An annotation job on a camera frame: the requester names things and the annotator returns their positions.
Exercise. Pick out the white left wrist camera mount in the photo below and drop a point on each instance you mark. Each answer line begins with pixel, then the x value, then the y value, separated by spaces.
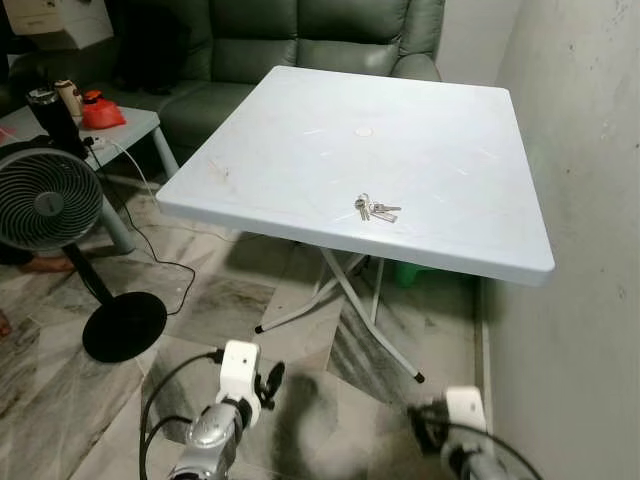
pixel 240 370

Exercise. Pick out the black tumbler bottle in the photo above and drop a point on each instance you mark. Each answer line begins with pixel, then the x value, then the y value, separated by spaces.
pixel 55 120

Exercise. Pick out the black garment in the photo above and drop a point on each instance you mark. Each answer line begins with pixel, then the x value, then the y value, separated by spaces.
pixel 150 45

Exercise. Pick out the white plastic folding table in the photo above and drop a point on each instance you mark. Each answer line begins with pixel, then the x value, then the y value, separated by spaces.
pixel 380 150

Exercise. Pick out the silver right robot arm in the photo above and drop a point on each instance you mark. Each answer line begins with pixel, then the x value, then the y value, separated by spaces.
pixel 480 465

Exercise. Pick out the green plastic object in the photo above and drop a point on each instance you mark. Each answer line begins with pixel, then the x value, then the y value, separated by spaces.
pixel 408 274

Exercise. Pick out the silver key bunch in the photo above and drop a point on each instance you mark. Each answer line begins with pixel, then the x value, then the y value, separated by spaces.
pixel 376 209

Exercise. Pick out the red plastic container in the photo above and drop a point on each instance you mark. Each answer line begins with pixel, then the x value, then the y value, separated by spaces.
pixel 102 112

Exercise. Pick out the beige small bottle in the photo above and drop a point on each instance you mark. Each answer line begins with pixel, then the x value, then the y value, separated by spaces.
pixel 69 98

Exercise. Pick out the white cardboard box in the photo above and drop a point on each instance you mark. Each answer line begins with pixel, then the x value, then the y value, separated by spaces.
pixel 60 25

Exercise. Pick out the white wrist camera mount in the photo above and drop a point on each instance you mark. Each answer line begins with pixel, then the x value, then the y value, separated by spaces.
pixel 466 408
pixel 240 370

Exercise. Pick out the black pedestal fan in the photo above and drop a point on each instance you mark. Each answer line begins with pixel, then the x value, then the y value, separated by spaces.
pixel 50 200

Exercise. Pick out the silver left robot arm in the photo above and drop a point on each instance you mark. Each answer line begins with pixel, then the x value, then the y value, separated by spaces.
pixel 208 440

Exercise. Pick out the grey-green leather sofa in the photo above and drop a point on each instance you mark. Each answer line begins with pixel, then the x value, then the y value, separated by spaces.
pixel 300 40

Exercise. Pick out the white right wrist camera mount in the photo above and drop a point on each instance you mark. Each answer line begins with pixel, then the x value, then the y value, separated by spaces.
pixel 466 408

